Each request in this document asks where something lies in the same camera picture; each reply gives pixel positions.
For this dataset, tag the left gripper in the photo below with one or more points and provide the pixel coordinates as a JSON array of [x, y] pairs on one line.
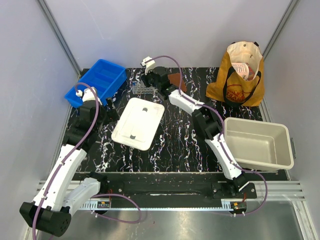
[[111, 115]]

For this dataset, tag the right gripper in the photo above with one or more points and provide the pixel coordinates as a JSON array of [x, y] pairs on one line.
[[144, 78]]

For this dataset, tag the blue capped test tube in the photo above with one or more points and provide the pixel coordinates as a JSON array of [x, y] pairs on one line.
[[135, 86]]

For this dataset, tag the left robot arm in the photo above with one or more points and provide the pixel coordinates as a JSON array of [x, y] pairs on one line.
[[52, 208]]

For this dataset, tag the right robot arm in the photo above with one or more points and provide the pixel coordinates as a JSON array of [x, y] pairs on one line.
[[208, 125]]

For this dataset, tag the brown scouring pad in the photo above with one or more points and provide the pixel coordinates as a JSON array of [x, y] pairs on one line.
[[175, 81]]

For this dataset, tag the clear test tube rack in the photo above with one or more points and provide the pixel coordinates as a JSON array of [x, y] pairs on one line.
[[142, 89]]

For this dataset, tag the white rectangular lid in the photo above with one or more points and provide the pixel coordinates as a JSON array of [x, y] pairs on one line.
[[138, 124]]

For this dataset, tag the blue divided plastic bin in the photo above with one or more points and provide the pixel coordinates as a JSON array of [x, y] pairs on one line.
[[106, 77]]

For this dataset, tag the yellow tote bag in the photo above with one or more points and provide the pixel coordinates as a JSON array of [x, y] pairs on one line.
[[230, 87]]

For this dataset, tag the package in tote bag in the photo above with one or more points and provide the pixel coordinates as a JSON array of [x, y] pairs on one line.
[[244, 70]]

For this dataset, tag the beige plastic tub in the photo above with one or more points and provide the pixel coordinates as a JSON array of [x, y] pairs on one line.
[[259, 145]]

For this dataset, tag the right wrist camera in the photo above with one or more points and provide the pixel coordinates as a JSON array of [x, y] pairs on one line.
[[148, 64]]

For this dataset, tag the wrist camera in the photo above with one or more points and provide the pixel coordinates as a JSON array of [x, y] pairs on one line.
[[87, 95], [148, 64]]

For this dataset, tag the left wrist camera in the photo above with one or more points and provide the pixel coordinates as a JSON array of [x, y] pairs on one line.
[[87, 95]]

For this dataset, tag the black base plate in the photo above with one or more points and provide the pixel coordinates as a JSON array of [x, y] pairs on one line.
[[168, 191]]

